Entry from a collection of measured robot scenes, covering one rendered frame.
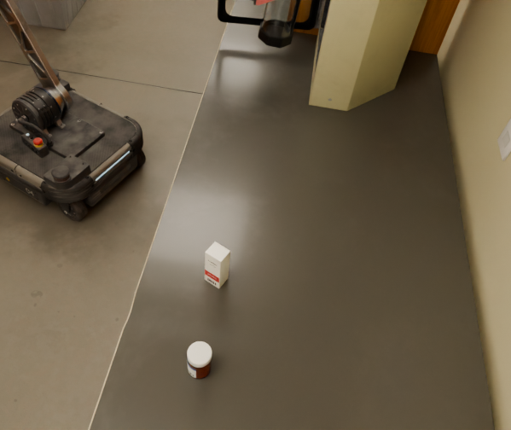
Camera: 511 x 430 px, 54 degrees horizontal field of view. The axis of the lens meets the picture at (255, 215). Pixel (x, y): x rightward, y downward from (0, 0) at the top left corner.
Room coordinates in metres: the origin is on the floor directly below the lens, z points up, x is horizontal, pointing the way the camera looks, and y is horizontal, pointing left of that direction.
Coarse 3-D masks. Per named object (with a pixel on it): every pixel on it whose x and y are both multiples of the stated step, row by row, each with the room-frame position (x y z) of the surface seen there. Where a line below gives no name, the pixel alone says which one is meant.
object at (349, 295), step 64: (256, 64) 1.32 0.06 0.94; (192, 128) 0.99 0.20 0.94; (256, 128) 1.03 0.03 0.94; (320, 128) 1.06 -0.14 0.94; (384, 128) 1.10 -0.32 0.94; (448, 128) 1.14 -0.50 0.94; (192, 192) 0.77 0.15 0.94; (256, 192) 0.80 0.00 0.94; (320, 192) 0.83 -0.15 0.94; (384, 192) 0.86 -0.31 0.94; (448, 192) 0.89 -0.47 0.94; (192, 256) 0.59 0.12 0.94; (256, 256) 0.62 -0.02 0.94; (320, 256) 0.64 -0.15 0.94; (384, 256) 0.67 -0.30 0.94; (448, 256) 0.69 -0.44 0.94; (128, 320) 0.43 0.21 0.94; (192, 320) 0.45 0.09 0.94; (256, 320) 0.47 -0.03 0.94; (320, 320) 0.49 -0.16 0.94; (384, 320) 0.51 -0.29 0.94; (448, 320) 0.53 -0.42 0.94; (128, 384) 0.31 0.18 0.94; (192, 384) 0.32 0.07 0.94; (256, 384) 0.34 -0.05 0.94; (320, 384) 0.36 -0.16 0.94; (384, 384) 0.37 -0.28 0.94; (448, 384) 0.39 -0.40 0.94
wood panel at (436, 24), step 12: (432, 0) 1.52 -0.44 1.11; (444, 0) 1.52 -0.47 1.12; (456, 0) 1.51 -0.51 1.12; (432, 12) 1.52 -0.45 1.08; (444, 12) 1.51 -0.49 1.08; (420, 24) 1.52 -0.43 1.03; (432, 24) 1.52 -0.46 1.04; (444, 24) 1.51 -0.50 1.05; (420, 36) 1.52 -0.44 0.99; (432, 36) 1.51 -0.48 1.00; (420, 48) 1.52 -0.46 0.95; (432, 48) 1.51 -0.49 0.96
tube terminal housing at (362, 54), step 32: (352, 0) 1.16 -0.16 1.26; (384, 0) 1.17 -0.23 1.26; (416, 0) 1.26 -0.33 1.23; (352, 32) 1.15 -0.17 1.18; (384, 32) 1.19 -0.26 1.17; (320, 64) 1.16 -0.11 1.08; (352, 64) 1.15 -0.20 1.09; (384, 64) 1.22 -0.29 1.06; (320, 96) 1.16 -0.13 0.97; (352, 96) 1.16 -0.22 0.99
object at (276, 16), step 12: (276, 0) 1.26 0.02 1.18; (288, 0) 1.26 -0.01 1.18; (264, 12) 1.29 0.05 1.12; (276, 12) 1.26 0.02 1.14; (288, 12) 1.27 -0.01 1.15; (264, 24) 1.28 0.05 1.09; (276, 24) 1.26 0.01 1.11; (288, 24) 1.27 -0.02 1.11; (276, 36) 1.26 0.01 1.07; (288, 36) 1.28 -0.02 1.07
